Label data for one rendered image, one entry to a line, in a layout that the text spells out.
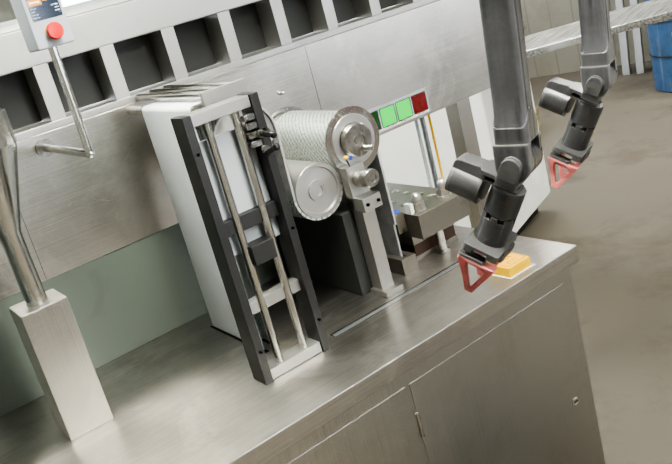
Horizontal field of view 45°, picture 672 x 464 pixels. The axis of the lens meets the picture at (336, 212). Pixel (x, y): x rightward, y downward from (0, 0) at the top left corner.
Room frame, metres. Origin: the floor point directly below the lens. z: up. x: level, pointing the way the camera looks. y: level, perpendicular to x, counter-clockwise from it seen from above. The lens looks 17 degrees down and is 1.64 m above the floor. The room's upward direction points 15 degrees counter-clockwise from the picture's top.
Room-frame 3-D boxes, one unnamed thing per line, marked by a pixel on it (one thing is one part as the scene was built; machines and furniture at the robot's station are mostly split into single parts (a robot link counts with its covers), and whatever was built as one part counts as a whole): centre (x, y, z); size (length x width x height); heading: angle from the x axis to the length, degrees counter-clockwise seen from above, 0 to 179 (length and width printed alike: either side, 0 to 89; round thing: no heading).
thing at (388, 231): (1.90, -0.06, 0.97); 0.23 x 0.01 x 0.09; 32
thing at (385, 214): (1.89, -0.06, 1.11); 0.23 x 0.01 x 0.18; 32
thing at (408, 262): (1.90, -0.06, 0.92); 0.28 x 0.04 x 0.04; 32
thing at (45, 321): (1.47, 0.59, 1.19); 0.14 x 0.14 x 0.57
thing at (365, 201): (1.71, -0.07, 1.05); 0.06 x 0.05 x 0.31; 32
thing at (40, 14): (1.49, 0.40, 1.66); 0.07 x 0.07 x 0.10; 38
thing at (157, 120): (1.71, 0.29, 1.17); 0.34 x 0.05 x 0.54; 32
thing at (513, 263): (1.65, -0.34, 0.91); 0.07 x 0.07 x 0.02; 32
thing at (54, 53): (1.50, 0.41, 1.51); 0.02 x 0.02 x 0.20
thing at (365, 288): (1.87, 0.05, 1.00); 0.33 x 0.07 x 0.20; 32
